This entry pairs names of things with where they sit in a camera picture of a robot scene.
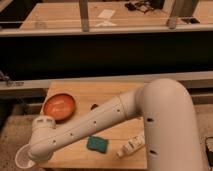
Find grey metal post right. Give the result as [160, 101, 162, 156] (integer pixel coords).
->
[167, 0, 184, 29]

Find orange ceramic bowl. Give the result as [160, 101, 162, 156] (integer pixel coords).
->
[43, 94, 76, 121]

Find metal clamp on rail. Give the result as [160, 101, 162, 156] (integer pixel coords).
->
[0, 70, 24, 87]

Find grey metal post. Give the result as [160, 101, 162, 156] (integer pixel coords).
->
[79, 0, 89, 32]
[167, 0, 184, 29]

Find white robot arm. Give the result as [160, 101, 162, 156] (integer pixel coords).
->
[28, 79, 204, 171]

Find small black block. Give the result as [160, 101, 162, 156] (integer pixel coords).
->
[91, 104, 99, 110]

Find black cables and devices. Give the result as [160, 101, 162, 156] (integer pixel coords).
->
[124, 0, 165, 14]

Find white paper sheet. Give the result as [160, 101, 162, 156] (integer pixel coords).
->
[98, 9, 115, 19]

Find green sponge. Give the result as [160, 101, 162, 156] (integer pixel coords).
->
[87, 136, 109, 154]

